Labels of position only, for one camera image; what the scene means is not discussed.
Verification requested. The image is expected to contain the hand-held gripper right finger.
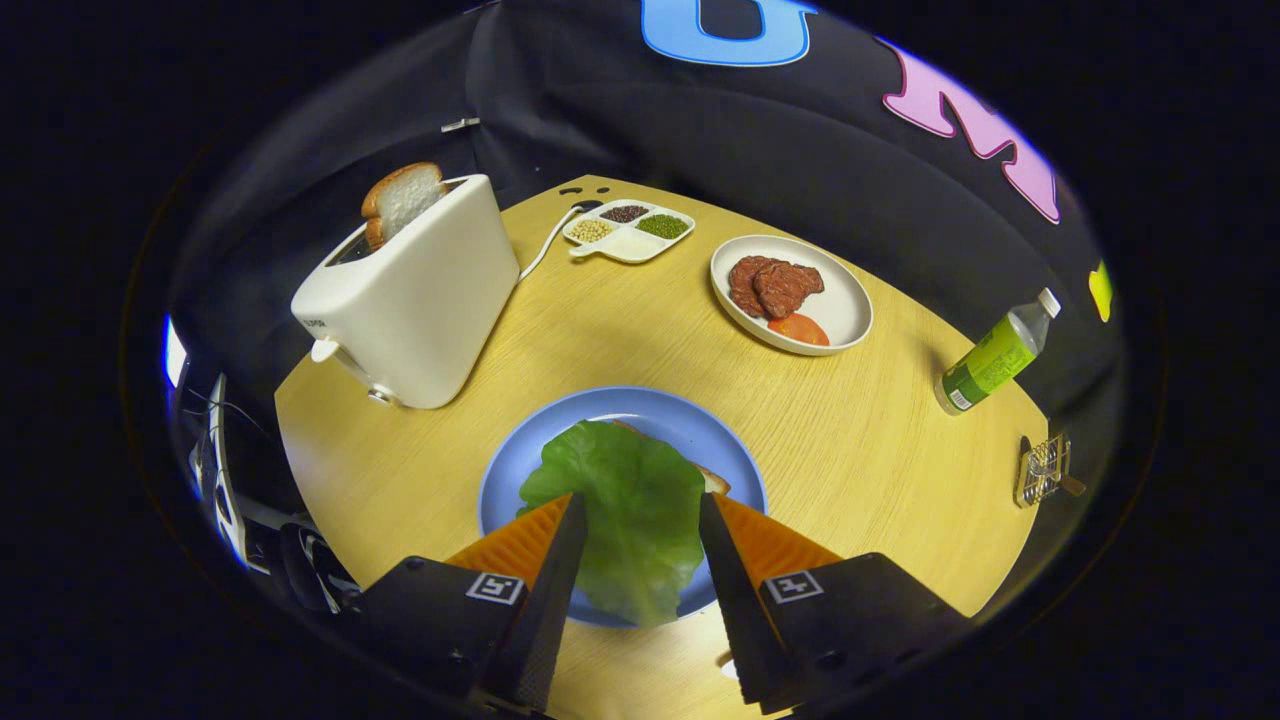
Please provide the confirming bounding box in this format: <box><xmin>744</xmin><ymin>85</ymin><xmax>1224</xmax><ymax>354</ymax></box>
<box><xmin>697</xmin><ymin>491</ymin><xmax>973</xmax><ymax>716</ymax></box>

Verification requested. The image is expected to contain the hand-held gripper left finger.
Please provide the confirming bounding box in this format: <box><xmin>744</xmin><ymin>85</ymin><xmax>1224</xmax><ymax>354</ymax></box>
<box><xmin>350</xmin><ymin>491</ymin><xmax>589</xmax><ymax>716</ymax></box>

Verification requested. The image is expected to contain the green lettuce leaf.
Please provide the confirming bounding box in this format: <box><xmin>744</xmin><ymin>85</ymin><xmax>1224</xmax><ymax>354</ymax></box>
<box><xmin>517</xmin><ymin>420</ymin><xmax>707</xmax><ymax>628</ymax></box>

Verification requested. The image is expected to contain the toasted bread slice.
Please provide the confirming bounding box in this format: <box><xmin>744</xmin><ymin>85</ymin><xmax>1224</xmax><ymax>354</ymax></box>
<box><xmin>361</xmin><ymin>162</ymin><xmax>448</xmax><ymax>251</ymax></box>

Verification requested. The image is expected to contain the white bread slice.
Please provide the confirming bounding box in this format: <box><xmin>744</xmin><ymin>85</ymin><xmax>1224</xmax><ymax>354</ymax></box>
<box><xmin>612</xmin><ymin>420</ymin><xmax>731</xmax><ymax>497</ymax></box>

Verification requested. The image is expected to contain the round blue plate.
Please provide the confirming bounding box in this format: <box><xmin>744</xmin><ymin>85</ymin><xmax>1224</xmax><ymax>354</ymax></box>
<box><xmin>478</xmin><ymin>386</ymin><xmax>769</xmax><ymax>629</ymax></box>

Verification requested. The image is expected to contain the red tomato slice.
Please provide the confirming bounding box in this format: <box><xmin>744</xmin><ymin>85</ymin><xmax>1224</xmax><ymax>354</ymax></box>
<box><xmin>767</xmin><ymin>313</ymin><xmax>831</xmax><ymax>347</ymax></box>

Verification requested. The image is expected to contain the brown meat piece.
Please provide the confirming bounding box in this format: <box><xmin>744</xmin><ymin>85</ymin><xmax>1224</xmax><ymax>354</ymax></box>
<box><xmin>752</xmin><ymin>261</ymin><xmax>826</xmax><ymax>321</ymax></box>
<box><xmin>728</xmin><ymin>256</ymin><xmax>781</xmax><ymax>319</ymax></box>

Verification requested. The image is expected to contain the round white plate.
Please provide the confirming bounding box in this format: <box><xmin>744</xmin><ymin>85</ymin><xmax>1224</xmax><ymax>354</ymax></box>
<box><xmin>710</xmin><ymin>235</ymin><xmax>874</xmax><ymax>357</ymax></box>

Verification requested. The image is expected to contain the white toaster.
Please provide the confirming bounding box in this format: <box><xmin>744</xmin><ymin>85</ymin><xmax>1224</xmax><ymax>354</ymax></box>
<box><xmin>290</xmin><ymin>173</ymin><xmax>522</xmax><ymax>411</ymax></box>

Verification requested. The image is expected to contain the green label plastic bottle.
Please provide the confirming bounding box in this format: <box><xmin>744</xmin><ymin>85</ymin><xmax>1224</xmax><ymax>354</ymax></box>
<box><xmin>934</xmin><ymin>287</ymin><xmax>1062</xmax><ymax>416</ymax></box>

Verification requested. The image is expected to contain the white divided condiment dish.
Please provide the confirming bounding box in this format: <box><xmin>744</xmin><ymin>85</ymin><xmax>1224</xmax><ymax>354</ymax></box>
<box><xmin>562</xmin><ymin>198</ymin><xmax>696</xmax><ymax>265</ymax></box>

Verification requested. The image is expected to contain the metal wire rack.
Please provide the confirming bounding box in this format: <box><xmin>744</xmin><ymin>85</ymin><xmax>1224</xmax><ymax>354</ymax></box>
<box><xmin>1014</xmin><ymin>432</ymin><xmax>1086</xmax><ymax>508</ymax></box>

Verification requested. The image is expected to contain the white toaster cable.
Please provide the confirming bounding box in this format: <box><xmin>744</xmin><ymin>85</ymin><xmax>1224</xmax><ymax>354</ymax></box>
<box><xmin>518</xmin><ymin>200</ymin><xmax>604</xmax><ymax>281</ymax></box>

